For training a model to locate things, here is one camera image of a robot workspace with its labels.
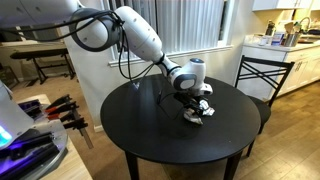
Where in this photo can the orange black bar clamp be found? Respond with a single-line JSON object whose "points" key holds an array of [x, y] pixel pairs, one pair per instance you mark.
{"points": [[71, 124], [60, 102]]}

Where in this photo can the black metal chair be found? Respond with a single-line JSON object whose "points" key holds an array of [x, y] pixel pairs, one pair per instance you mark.
{"points": [[261, 110]]}

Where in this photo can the dark bottle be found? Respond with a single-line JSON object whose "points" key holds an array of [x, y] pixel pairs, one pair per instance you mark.
{"points": [[270, 29]]}

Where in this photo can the round metal base plate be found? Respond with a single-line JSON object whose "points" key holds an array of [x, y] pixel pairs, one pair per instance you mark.
{"points": [[50, 128]]}

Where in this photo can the clear plastic food container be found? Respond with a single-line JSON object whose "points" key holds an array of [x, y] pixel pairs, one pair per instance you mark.
{"points": [[264, 40]]}

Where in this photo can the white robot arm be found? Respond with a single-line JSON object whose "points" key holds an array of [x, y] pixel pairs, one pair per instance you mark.
{"points": [[143, 36]]}

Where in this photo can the white plaid dish towel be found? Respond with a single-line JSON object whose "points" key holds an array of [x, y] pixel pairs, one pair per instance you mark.
{"points": [[194, 117]]}

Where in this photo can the wooden workbench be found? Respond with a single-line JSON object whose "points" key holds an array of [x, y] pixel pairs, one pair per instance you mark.
{"points": [[71, 166]]}

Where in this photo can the white vertical blinds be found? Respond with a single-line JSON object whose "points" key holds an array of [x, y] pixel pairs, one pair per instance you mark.
{"points": [[186, 23]]}

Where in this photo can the round black table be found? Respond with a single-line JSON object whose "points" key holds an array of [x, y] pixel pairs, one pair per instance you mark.
{"points": [[150, 133]]}

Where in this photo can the white wall cabinet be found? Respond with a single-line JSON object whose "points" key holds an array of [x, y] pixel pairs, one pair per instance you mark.
{"points": [[266, 4]]}

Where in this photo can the metal utensil holder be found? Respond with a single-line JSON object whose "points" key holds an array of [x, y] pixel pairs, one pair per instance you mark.
{"points": [[292, 40]]}

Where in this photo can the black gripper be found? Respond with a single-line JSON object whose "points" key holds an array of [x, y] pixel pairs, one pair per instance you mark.
{"points": [[186, 97]]}

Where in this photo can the black mounting bracket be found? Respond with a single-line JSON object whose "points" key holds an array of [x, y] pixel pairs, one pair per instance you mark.
{"points": [[33, 143], [30, 163], [30, 107]]}

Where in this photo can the white window sill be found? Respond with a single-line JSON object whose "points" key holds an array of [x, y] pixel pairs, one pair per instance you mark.
{"points": [[200, 50]]}

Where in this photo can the white kitchen base cabinet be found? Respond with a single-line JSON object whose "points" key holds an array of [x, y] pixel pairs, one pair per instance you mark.
{"points": [[300, 70]]}

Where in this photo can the black keyboard stand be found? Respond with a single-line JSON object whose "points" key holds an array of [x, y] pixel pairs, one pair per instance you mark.
{"points": [[36, 53]]}

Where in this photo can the white blue-labelled container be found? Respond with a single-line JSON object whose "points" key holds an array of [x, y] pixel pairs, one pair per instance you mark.
{"points": [[277, 39]]}

